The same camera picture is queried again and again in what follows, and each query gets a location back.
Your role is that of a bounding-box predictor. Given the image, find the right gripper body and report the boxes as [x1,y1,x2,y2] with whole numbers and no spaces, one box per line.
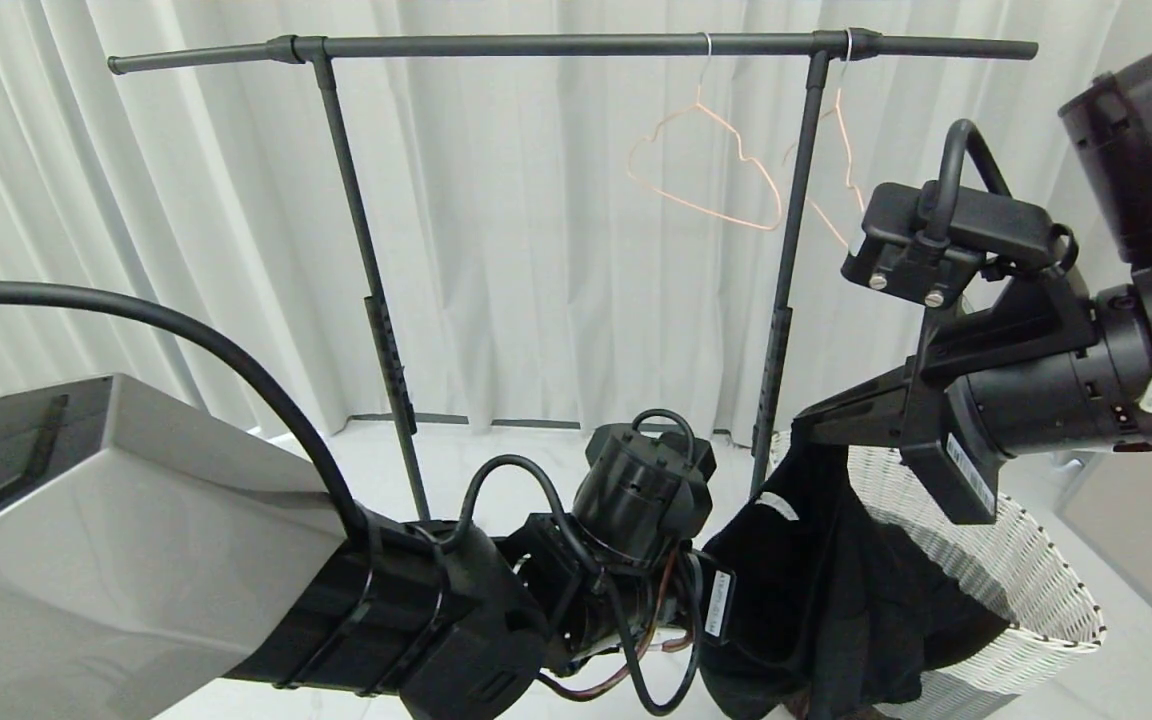
[898,345,1105,527]

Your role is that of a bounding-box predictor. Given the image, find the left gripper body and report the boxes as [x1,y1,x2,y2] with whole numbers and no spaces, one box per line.
[681,548,737,651]

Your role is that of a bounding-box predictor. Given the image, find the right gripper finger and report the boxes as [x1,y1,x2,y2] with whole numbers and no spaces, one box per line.
[794,366,913,449]

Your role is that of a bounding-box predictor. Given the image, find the black T-shirt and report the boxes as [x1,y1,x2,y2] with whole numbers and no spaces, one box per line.
[698,415,1012,720]

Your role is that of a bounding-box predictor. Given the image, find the pink clothes hanger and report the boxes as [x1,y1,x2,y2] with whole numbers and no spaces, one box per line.
[784,45,867,251]
[626,40,784,233]

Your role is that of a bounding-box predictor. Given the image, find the white laundry basket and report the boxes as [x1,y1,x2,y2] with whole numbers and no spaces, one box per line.
[751,430,1107,720]

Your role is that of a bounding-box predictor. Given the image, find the black clothes rack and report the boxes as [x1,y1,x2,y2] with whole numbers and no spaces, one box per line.
[106,28,1039,523]

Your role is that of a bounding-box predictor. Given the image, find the white curtain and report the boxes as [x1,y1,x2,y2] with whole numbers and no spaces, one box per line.
[0,0,1152,446]

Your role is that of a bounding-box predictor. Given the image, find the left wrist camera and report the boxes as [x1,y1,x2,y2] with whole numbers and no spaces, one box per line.
[671,430,719,506]

